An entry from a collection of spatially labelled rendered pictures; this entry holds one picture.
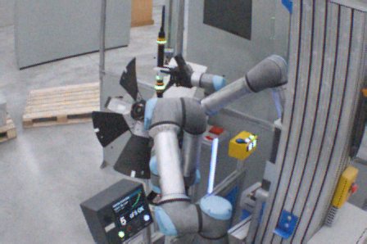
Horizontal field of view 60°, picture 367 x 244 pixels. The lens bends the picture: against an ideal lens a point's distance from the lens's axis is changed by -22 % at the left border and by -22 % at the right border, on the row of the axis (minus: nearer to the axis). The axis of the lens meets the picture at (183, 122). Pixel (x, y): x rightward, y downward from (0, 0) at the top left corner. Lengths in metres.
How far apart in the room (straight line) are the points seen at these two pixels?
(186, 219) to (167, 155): 0.25
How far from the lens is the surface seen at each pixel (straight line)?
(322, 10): 1.05
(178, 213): 1.31
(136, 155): 2.08
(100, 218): 1.34
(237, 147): 2.13
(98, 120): 2.27
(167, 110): 1.45
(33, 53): 7.36
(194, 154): 1.64
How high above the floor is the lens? 2.09
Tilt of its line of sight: 26 degrees down
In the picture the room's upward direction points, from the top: 3 degrees clockwise
